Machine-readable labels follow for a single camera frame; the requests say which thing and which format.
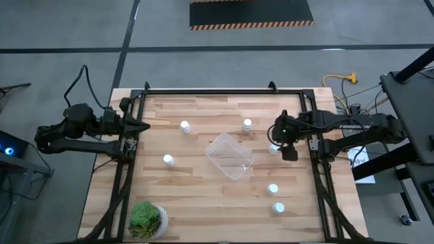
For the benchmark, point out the black power strip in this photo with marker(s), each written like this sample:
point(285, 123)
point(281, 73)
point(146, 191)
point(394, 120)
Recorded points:
point(355, 108)

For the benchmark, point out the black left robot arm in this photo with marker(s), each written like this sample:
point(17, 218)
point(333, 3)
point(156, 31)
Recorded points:
point(78, 118)

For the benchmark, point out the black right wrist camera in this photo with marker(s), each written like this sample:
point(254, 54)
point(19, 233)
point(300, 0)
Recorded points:
point(290, 153)

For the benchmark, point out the black aluminium rig frame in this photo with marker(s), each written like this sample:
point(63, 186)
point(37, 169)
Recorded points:
point(220, 91)

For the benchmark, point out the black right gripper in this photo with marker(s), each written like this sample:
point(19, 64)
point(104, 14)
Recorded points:
point(286, 132)

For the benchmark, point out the white pill bottle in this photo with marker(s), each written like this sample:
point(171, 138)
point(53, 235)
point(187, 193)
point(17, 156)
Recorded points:
point(278, 207)
point(184, 126)
point(272, 188)
point(273, 149)
point(168, 160)
point(247, 124)

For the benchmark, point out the black equipment cart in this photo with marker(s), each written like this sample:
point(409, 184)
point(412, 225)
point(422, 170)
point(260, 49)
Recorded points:
point(413, 112)

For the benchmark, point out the white paper sheet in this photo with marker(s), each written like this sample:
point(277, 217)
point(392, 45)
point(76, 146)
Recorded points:
point(364, 176)

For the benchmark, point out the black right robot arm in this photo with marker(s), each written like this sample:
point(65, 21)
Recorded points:
point(356, 127)

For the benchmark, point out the black hazard-striped floor mat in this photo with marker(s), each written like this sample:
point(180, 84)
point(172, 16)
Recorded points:
point(251, 11)

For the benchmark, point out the black computer with blue light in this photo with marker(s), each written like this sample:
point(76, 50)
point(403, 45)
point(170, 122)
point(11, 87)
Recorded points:
point(15, 144)

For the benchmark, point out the black caster wheel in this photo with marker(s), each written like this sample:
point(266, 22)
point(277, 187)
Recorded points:
point(405, 220)

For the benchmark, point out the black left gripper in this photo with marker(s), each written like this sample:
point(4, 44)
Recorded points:
point(121, 125)

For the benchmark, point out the clear plastic basket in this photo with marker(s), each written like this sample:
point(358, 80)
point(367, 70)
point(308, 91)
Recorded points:
point(227, 156)

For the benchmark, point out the grey equipment stand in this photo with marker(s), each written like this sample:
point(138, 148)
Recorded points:
point(34, 167)

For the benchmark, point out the black tripod leg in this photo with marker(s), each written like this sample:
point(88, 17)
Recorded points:
point(17, 86)

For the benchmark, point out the green succulent in white pot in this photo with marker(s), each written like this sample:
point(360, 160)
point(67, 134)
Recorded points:
point(144, 217)

